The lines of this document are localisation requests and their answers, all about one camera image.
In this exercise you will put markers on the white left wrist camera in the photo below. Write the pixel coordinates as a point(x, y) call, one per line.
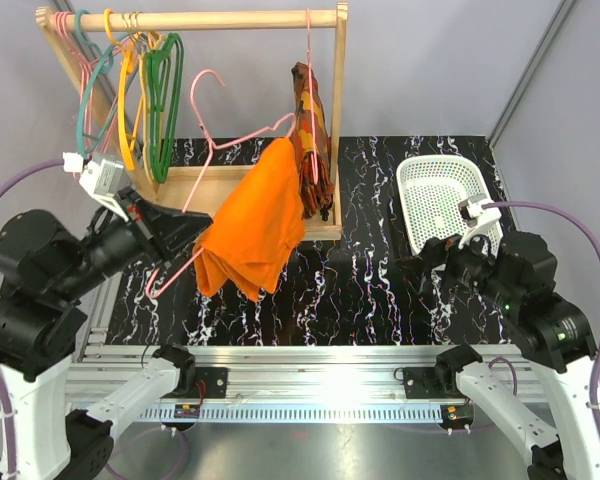
point(99, 176)

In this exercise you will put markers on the camouflage patterned trousers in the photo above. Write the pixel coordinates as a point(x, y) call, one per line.
point(317, 200)

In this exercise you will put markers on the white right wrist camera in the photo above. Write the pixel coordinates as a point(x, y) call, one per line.
point(480, 220)

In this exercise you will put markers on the aluminium mounting rail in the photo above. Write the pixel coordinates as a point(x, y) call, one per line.
point(328, 346)

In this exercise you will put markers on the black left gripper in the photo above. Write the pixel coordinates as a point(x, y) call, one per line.
point(164, 230)

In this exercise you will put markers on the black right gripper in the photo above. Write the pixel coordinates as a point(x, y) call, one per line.
point(434, 248)

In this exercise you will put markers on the green plastic hanger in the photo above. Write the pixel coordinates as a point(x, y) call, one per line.
point(164, 72)

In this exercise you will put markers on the yellow plastic hanger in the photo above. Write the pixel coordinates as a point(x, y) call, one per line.
point(130, 65)

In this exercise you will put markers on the orange trousers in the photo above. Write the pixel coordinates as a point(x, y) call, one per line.
point(256, 229)

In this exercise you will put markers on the pink empty hanger left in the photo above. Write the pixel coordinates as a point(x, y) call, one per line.
point(59, 19)

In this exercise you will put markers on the white perforated plastic basket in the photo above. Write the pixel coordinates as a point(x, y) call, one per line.
point(431, 187)

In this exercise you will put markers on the teal plastic hanger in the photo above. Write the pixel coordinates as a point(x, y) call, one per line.
point(86, 141)

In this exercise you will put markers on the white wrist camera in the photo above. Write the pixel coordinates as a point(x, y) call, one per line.
point(480, 220)
point(99, 176)

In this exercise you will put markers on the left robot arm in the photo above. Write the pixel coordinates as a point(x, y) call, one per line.
point(46, 271)

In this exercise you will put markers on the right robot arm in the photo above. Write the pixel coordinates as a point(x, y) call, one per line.
point(552, 334)

